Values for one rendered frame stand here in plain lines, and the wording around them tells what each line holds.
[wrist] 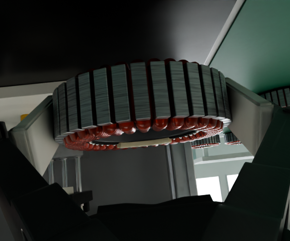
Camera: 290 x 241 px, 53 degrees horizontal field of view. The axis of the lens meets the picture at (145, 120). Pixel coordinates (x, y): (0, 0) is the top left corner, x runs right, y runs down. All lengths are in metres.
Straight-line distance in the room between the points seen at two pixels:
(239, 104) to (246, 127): 0.02
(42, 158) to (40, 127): 0.02
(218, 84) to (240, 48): 0.16
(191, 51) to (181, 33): 0.04
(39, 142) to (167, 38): 0.12
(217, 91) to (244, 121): 0.02
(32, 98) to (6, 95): 0.02
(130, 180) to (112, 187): 0.04
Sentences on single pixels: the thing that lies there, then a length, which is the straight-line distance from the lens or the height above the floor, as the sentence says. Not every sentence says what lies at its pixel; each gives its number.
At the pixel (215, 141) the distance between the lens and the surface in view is 0.95.
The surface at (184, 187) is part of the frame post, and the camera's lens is 0.43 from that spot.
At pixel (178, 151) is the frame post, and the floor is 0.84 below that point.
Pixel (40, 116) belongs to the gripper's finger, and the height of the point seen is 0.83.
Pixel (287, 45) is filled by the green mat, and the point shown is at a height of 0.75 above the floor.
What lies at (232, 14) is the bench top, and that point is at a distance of 0.26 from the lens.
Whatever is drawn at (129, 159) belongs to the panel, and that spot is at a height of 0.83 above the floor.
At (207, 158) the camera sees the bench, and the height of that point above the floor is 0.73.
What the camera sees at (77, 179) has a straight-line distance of 0.49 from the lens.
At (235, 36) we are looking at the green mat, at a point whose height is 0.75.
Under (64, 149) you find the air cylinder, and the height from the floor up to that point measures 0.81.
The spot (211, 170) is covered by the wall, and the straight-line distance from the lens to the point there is 6.91.
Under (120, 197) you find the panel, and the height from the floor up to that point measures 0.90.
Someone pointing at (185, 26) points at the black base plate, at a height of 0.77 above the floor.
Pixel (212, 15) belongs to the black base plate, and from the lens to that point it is 0.21.
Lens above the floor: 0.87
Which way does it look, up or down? 11 degrees down
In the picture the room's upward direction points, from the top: 174 degrees clockwise
